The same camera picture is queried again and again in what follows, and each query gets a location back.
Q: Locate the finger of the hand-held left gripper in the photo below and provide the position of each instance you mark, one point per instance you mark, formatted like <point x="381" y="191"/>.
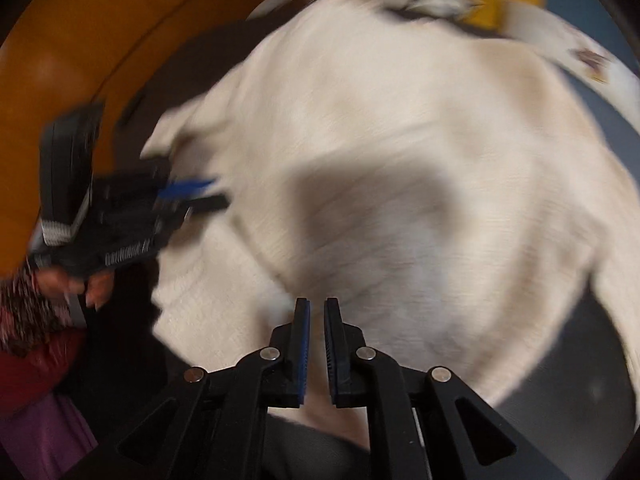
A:
<point x="190" y="187"/>
<point x="210" y="205"/>

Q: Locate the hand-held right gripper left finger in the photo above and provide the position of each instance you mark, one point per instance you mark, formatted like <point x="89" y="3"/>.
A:
<point x="302" y="350"/>

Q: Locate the wooden wardrobe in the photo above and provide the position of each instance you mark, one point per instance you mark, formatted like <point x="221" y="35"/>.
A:
<point x="50" y="110"/>

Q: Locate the purple cloth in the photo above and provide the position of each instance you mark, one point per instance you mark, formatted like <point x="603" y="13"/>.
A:
<point x="40" y="440"/>

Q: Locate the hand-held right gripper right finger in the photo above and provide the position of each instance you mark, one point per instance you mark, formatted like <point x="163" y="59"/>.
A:
<point x="332" y="355"/>

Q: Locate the red cloth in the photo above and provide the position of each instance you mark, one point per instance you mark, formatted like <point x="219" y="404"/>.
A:
<point x="35" y="370"/>

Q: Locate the cream knitted sweater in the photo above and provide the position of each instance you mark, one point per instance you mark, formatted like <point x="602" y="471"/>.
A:
<point x="400" y="110"/>

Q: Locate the person's left hand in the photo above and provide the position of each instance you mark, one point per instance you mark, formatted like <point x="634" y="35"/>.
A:
<point x="95" y="285"/>

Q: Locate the white deer print pillow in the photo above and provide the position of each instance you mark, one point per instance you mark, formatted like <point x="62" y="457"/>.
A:
<point x="550" y="30"/>

